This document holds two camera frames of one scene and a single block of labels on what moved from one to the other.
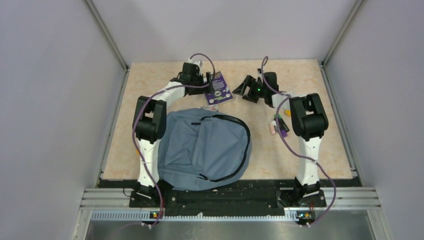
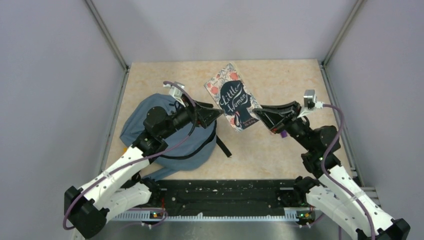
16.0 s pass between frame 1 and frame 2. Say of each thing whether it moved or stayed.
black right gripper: moved
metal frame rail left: stayed
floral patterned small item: moved
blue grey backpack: moved
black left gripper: moved
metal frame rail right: stayed
